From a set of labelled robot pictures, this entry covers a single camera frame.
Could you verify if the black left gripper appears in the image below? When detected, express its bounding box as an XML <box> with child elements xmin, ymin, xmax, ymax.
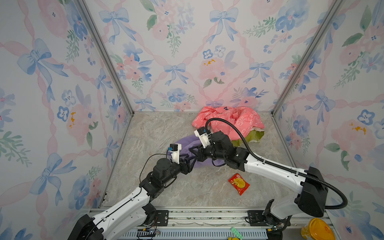
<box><xmin>161</xmin><ymin>153</ymin><xmax>196</xmax><ymax>187</ymax></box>

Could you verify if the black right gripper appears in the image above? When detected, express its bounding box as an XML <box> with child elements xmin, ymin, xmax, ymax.
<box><xmin>188</xmin><ymin>144</ymin><xmax>228</xmax><ymax>164</ymax></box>

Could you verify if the purple cloth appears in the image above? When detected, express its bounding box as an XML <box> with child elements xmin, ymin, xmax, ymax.
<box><xmin>165</xmin><ymin>135</ymin><xmax>226</xmax><ymax>169</ymax></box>

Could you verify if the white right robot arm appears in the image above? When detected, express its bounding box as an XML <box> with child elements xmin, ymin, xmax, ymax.
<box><xmin>191</xmin><ymin>128</ymin><xmax>328</xmax><ymax>230</ymax></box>

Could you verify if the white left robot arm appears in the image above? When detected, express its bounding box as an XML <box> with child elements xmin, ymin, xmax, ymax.
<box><xmin>68</xmin><ymin>157</ymin><xmax>196</xmax><ymax>240</ymax></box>

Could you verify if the green and white printed cloth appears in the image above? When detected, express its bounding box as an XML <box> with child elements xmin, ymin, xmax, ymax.
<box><xmin>232</xmin><ymin>128</ymin><xmax>265</xmax><ymax>147</ymax></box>

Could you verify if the pink printed cloth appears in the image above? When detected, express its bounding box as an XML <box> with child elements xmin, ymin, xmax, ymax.
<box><xmin>192</xmin><ymin>107</ymin><xmax>265</xmax><ymax>137</ymax></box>

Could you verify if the red snack packet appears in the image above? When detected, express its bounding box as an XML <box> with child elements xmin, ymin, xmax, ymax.
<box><xmin>228</xmin><ymin>174</ymin><xmax>250</xmax><ymax>196</ymax></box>

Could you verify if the green small object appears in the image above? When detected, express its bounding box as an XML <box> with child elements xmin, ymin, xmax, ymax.
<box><xmin>229</xmin><ymin>227</ymin><xmax>244</xmax><ymax>240</ymax></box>

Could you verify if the yellow lidded container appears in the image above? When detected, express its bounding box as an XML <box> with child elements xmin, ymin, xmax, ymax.
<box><xmin>301</xmin><ymin>218</ymin><xmax>336</xmax><ymax>240</ymax></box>

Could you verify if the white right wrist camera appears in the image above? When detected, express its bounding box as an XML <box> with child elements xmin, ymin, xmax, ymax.
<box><xmin>194</xmin><ymin>127</ymin><xmax>211</xmax><ymax>149</ymax></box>

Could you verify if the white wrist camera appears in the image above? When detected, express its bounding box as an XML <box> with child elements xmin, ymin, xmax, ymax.
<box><xmin>194</xmin><ymin>127</ymin><xmax>211</xmax><ymax>149</ymax></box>
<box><xmin>168</xmin><ymin>144</ymin><xmax>182</xmax><ymax>164</ymax></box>

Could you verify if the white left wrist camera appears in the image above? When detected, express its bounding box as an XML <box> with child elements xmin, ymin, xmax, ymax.
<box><xmin>168</xmin><ymin>144</ymin><xmax>182</xmax><ymax>164</ymax></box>

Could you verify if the black corrugated cable hose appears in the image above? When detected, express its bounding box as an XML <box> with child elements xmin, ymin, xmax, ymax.
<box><xmin>204</xmin><ymin>117</ymin><xmax>349</xmax><ymax>210</ymax></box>

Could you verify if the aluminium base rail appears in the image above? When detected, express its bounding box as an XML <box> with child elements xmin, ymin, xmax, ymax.
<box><xmin>118</xmin><ymin>207</ymin><xmax>313</xmax><ymax>240</ymax></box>

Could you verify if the aluminium corner post right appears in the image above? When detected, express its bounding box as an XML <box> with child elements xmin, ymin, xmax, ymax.
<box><xmin>271</xmin><ymin>0</ymin><xmax>344</xmax><ymax>117</ymax></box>

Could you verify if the aluminium corner post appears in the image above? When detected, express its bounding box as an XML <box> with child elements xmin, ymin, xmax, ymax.
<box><xmin>74</xmin><ymin>0</ymin><xmax>134</xmax><ymax>117</ymax></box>
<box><xmin>271</xmin><ymin>0</ymin><xmax>344</xmax><ymax>117</ymax></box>

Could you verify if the aluminium corner post left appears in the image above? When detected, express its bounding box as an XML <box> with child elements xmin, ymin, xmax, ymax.
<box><xmin>74</xmin><ymin>0</ymin><xmax>134</xmax><ymax>117</ymax></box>

